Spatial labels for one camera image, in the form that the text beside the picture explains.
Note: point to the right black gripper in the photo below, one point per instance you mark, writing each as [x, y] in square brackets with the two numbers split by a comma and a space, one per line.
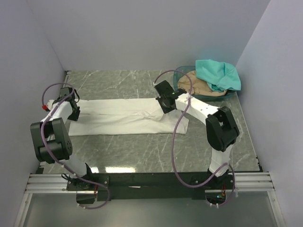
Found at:
[165, 109]

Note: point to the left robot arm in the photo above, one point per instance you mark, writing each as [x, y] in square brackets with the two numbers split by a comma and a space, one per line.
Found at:
[52, 143]

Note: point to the black base crossbar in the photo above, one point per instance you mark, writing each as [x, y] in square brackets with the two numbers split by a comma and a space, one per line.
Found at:
[124, 186]

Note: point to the teal t shirt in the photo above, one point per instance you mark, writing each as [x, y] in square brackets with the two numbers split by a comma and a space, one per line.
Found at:
[219, 76]

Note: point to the white printed t shirt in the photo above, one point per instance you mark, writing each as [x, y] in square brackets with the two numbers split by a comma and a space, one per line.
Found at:
[125, 116]

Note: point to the teal plastic laundry basket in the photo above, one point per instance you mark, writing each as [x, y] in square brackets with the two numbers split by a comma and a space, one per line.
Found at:
[183, 70]

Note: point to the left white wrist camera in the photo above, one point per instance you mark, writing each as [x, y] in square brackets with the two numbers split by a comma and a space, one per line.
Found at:
[48, 106]

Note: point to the aluminium frame rail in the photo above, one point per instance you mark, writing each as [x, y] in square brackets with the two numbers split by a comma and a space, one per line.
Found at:
[54, 183]

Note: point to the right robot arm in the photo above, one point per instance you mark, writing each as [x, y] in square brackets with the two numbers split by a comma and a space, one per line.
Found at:
[221, 128]

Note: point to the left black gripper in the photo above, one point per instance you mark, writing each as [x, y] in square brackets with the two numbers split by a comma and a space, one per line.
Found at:
[75, 117]

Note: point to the beige t shirt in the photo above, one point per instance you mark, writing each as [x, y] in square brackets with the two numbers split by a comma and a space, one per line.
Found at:
[200, 87]

